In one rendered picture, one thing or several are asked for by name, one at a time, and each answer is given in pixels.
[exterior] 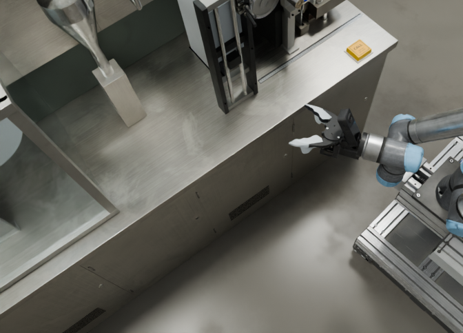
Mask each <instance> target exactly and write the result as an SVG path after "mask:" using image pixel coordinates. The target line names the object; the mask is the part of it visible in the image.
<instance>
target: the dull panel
mask: <svg viewBox="0 0 463 333"><path fill-rule="evenodd" d="M185 31H186V29H185V25H184V22H183V18H182V15H181V11H180V8H179V5H178V1H177V0H153V1H151V2H149V3H148V4H146V5H144V6H143V7H142V9H141V10H135V11H134V12H132V13H131V14H129V15H127V16H126V17H123V18H122V19H120V20H119V21H117V22H115V23H113V24H112V25H110V26H108V27H107V28H105V29H103V30H102V31H100V32H98V33H97V34H98V42H99V45H100V47H101V49H102V50H103V52H104V54H105V56H106V57H107V60H108V61H110V60H111V59H114V60H115V61H116V62H117V63H118V65H119V66H120V67H121V69H122V70H123V69H125V68H126V67H128V66H129V65H132V64H133V63H135V62H136V61H138V60H139V59H142V58H143V57H144V56H146V55H148V54H149V53H151V52H153V51H155V50H156V49H157V48H159V47H161V46H163V45H164V44H166V43H167V42H169V41H171V40H172V39H174V38H176V37H177V36H179V35H180V34H182V33H184V32H185ZM97 68H98V66H97V64H96V63H95V61H94V59H93V58H92V56H91V54H90V53H89V51H88V49H87V48H86V47H84V46H82V45H81V44H80V43H79V44H78V45H76V46H74V47H73V48H70V49H69V50H67V51H66V52H64V53H63V54H60V55H59V56H57V57H55V58H54V59H52V60H50V61H49V62H47V63H45V64H43V65H42V66H40V67H38V68H37V69H35V70H33V71H31V72H30V73H28V74H26V75H25V76H24V78H25V79H26V80H27V81H28V82H29V84H30V85H31V86H32V87H33V88H34V89H35V90H36V91H37V92H38V94H39V95H40V96H41V97H42V98H43V100H44V101H45V102H46V103H47V104H48V105H49V106H50V107H51V108H52V110H53V111H56V110H58V109H59V108H61V107H63V106H64V105H66V104H67V103H69V102H71V101H73V100H74V99H76V98H77V97H79V96H81V95H82V94H84V93H86V92H87V91H88V90H91V89H92V88H94V87H95V86H97V85H98V84H99V82H98V81H97V80H96V78H95V76H94V75H93V74H92V71H93V70H95V69H97Z"/></svg>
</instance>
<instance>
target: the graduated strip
mask: <svg viewBox="0 0 463 333"><path fill-rule="evenodd" d="M361 17H363V15H362V14H360V13H359V14H357V15H356V16H354V17H353V18H351V19H350V20H348V21H347V22H345V23H344V24H342V25H341V26H339V27H338V28H336V29H335V30H333V31H332V32H330V33H329V34H327V35H325V36H324V37H323V38H321V39H319V40H318V41H316V42H315V43H313V44H312V45H310V46H309V47H308V48H305V49H304V50H303V51H301V52H299V53H298V54H297V55H295V56H294V57H292V58H290V59H289V60H288V61H286V62H284V63H283V64H282V65H280V66H278V67H277V68H275V69H274V70H272V71H271V72H269V73H268V74H266V75H265V76H263V77H262V78H260V79H259V80H258V82H259V83H262V82H264V81H266V80H268V79H269V78H270V77H272V76H274V75H275V74H276V73H278V72H280V71H281V70H282V69H284V68H286V67H287V66H288V65H290V64H291V63H293V62H294V61H296V60H297V59H299V58H300V57H302V56H304V55H305V54H307V53H308V52H310V51H311V50H313V49H314V48H316V47H317V46H319V45H320V44H321V43H323V42H325V41H326V40H327V39H329V38H331V37H332V36H333V35H335V34H337V33H338V32H340V31H341V30H343V29H345V28H346V27H347V26H349V25H351V24H352V23H353V22H355V21H357V20H358V19H359V18H361Z"/></svg>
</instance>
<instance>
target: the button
mask: <svg viewBox="0 0 463 333"><path fill-rule="evenodd" d="M371 50H372V49H371V48H370V47H369V46H368V45H367V44H366V43H364V42H363V41H362V40H361V39H359V40H357V41H356V42H355V43H353V44H351V45H350V46H349V47H347V52H348V53H349V54H350V55H351V56H352V57H353V58H354V59H356V60H357V61H359V60H361V59H362V58H364V57H365V56H367V55H368V54H370V53H371Z"/></svg>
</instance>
